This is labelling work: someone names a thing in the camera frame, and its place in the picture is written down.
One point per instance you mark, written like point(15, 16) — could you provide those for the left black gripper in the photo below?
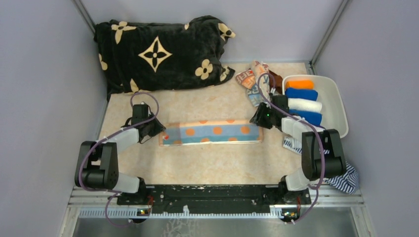
point(158, 128)

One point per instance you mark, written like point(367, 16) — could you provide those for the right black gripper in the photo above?
point(258, 118)

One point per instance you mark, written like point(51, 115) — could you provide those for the orange polka dot towel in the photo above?
point(234, 131)

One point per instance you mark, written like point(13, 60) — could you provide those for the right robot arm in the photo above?
point(322, 155)

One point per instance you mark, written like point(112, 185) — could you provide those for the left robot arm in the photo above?
point(98, 167)

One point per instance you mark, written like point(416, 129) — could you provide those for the white rolled towel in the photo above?
point(304, 105)

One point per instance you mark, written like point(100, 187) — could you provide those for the orange blue patterned towel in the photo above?
point(248, 79)

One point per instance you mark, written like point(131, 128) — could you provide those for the brown towel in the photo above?
point(275, 82)

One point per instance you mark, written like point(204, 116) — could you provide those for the orange rolled towel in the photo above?
point(299, 84)

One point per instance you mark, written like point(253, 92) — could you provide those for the blue rolled towel lower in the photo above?
point(313, 118)

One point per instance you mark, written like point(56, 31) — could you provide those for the blue rolled towel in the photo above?
point(313, 118)
point(307, 94)

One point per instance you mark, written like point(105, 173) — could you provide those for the blue rolled towel upper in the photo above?
point(307, 94)

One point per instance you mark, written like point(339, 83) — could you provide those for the white plastic bin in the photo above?
point(333, 111)

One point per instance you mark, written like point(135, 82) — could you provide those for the black pillow with beige flowers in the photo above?
point(163, 56)

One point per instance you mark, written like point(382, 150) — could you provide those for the blue white striped towel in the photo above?
point(347, 182)

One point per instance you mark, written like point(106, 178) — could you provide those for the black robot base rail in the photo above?
point(218, 201)

